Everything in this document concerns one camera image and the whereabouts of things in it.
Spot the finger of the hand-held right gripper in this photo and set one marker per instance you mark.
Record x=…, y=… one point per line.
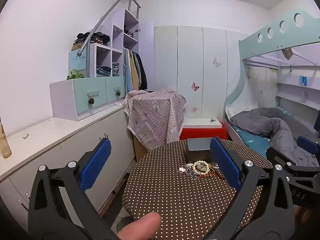
x=277, y=156
x=308, y=145

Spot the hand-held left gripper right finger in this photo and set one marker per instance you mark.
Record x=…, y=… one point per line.
x=226, y=162

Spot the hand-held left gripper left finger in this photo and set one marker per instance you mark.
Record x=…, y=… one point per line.
x=96, y=163

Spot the grey jewelry box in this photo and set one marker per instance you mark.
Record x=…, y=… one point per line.
x=198, y=145

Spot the person's right hand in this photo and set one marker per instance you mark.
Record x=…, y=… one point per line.
x=306, y=217

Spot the teal bedsheet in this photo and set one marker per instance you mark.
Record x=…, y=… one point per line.
x=252, y=140

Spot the beige low cabinet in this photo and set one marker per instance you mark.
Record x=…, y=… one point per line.
x=75, y=140

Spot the grey duvet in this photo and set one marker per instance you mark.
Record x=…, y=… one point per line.
x=270, y=125

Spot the red storage box white lid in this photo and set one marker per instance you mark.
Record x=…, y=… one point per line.
x=200, y=133

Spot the wooden cabinet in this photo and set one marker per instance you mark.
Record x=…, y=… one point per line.
x=140, y=147

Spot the faded butterfly sticker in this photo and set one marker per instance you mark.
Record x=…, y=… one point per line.
x=194, y=109

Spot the brown polka-dot table cover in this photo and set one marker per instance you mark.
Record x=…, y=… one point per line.
x=175, y=200

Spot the lilac stair shelf cabinet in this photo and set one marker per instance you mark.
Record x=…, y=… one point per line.
x=60, y=97

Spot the small metal clip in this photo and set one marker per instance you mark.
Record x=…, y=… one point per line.
x=25, y=137

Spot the pink bear-print cloth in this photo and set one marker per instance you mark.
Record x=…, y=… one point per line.
x=155, y=115

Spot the pink butterfly sticker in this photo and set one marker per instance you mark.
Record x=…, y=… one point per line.
x=195, y=86

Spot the green plant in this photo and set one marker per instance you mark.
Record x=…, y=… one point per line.
x=75, y=75

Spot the dark folded jeans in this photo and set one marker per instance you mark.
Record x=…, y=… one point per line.
x=103, y=71

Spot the beige bottle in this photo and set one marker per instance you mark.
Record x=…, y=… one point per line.
x=5, y=142

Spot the brown hanging object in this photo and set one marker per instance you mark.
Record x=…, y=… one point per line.
x=288, y=53

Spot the light folded jeans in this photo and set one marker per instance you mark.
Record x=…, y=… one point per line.
x=116, y=69

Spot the light blue hanging garment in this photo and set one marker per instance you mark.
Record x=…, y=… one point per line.
x=128, y=72

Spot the yellow hanging garment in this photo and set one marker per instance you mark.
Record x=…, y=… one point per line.
x=135, y=72

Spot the black hanging jacket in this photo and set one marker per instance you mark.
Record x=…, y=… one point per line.
x=143, y=76

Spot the pale butterfly sticker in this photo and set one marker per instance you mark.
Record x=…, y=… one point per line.
x=216, y=62

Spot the grey hanging garment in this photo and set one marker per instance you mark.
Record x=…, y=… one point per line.
x=139, y=65

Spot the white wardrobe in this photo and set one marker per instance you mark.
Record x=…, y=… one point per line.
x=190, y=60

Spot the teal bunk bed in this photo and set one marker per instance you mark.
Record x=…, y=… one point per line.
x=275, y=33

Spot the pile of dark clothes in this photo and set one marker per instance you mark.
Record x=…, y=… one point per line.
x=92, y=38

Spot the folded clothes on shelf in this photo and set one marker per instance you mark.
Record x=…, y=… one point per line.
x=128, y=32

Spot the grey metal handrail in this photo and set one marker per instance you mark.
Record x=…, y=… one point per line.
x=105, y=17

